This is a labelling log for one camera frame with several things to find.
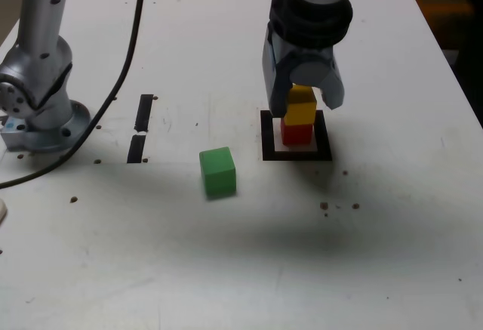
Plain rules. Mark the green cube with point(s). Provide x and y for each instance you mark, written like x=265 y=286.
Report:
x=219 y=173

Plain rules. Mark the black tape strip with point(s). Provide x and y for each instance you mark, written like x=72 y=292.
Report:
x=145 y=111

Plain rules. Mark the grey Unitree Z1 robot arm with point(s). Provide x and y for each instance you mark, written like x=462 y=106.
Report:
x=41 y=24

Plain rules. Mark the red cube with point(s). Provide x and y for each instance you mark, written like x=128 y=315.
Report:
x=298 y=134

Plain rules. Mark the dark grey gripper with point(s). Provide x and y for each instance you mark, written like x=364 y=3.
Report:
x=305 y=54

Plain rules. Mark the black tape square outline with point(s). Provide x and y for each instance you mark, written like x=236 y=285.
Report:
x=324 y=145

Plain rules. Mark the yellow cube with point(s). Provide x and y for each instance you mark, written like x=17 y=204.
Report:
x=302 y=109

